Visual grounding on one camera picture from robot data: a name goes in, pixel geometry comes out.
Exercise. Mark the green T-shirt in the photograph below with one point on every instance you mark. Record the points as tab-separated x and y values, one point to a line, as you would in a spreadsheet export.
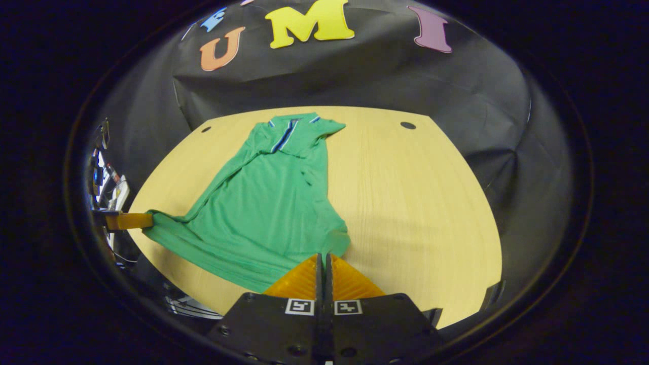
263	203

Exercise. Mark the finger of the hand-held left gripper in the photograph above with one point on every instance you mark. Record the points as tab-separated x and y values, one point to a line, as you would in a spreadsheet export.
134	221

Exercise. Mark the black backdrop cloth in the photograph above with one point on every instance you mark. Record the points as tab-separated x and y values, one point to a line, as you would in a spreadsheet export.
355	81

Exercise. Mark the computer monitor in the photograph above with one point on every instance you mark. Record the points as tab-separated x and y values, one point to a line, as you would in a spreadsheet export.
99	177

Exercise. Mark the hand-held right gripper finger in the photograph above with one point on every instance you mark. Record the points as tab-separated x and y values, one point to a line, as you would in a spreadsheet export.
328	284
320	284

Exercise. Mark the white side table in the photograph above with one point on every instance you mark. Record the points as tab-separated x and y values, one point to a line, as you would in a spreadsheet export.
121	195

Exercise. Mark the red bottle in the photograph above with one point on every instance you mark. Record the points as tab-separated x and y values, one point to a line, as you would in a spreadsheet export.
114	175

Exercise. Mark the black white striped object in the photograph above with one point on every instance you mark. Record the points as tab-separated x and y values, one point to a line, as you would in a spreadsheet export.
190	306

